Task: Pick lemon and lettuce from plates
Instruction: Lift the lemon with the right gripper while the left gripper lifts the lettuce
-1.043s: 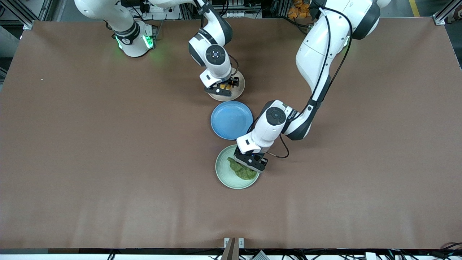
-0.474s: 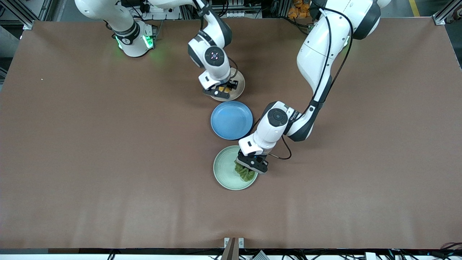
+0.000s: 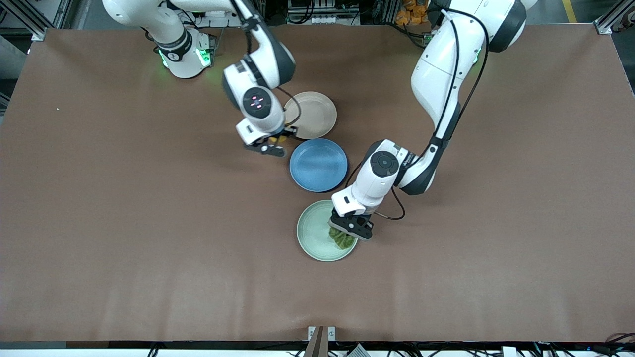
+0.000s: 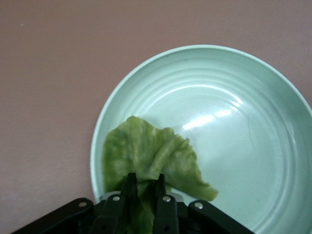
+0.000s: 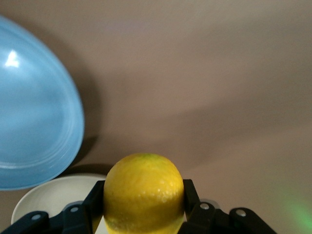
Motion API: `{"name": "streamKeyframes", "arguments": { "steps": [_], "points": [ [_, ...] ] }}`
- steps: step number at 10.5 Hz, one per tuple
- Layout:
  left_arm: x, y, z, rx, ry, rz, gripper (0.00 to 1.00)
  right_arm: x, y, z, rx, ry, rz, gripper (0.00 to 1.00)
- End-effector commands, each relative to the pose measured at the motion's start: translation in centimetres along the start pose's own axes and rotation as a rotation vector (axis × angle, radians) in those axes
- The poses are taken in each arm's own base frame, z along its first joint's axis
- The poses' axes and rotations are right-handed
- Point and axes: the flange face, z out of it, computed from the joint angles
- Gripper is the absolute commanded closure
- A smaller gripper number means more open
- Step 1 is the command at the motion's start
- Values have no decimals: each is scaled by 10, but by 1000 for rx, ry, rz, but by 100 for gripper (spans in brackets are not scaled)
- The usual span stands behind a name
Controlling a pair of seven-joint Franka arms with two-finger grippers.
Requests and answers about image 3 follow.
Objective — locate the metal table edge bracket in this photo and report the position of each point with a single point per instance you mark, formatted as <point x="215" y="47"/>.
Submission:
<point x="317" y="342"/>

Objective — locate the aluminium frame profile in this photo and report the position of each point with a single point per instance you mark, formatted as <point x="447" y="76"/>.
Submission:
<point x="607" y="25"/>
<point x="49" y="17"/>

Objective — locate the green lettuce leaf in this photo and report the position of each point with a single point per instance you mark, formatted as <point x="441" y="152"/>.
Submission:
<point x="343" y="241"/>

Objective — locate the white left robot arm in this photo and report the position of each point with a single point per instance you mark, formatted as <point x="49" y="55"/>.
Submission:
<point x="436" y="74"/>

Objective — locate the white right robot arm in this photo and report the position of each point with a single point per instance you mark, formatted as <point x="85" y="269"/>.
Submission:
<point x="178" y="59"/>

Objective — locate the yellow lemon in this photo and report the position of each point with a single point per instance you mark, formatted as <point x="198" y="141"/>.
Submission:
<point x="281" y="139"/>

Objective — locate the orange packaged goods pile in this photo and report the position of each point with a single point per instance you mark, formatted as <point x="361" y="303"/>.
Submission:
<point x="412" y="14"/>

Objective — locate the pale green round plate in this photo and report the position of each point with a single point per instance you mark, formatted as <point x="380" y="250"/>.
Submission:
<point x="312" y="233"/>

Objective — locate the grey ribbed power adapter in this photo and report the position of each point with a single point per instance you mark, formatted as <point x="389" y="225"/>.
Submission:
<point x="357" y="352"/>

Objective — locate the beige round plate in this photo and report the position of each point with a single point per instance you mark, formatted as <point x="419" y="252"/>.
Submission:
<point x="315" y="114"/>

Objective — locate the white power strip with plugs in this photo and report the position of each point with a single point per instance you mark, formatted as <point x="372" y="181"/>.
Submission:
<point x="213" y="17"/>

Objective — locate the blue round plate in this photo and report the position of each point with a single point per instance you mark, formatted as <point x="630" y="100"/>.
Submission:
<point x="318" y="165"/>

